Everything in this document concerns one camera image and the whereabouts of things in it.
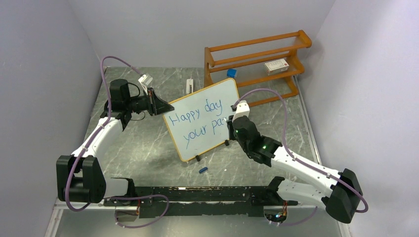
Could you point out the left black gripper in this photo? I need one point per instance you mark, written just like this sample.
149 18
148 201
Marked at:
156 106

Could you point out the yellow framed whiteboard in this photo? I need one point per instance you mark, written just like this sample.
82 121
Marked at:
198 122

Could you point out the blue marker cap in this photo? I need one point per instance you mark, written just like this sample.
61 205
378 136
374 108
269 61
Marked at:
203 170

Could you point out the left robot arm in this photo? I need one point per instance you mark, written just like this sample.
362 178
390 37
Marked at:
79 175

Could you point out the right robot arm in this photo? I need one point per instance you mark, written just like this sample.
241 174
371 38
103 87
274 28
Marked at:
338 192

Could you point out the white whiteboard stand piece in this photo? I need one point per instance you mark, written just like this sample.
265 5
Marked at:
189 86

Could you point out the small blue box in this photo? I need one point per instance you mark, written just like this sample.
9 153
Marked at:
231 73

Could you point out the orange wooden shelf rack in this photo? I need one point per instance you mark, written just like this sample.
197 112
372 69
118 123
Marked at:
248 58

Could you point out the white red carton box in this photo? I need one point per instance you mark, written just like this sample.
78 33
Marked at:
276 66

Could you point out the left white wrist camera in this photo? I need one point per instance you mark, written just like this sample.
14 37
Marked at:
144 81

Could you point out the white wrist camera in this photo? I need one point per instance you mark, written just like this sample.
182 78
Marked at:
144 81
242 109

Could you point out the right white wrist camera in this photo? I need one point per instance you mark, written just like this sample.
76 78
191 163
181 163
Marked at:
242 109

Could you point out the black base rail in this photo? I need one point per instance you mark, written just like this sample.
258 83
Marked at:
251 201

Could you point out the aluminium frame profile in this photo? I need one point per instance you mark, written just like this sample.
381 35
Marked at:
99 220

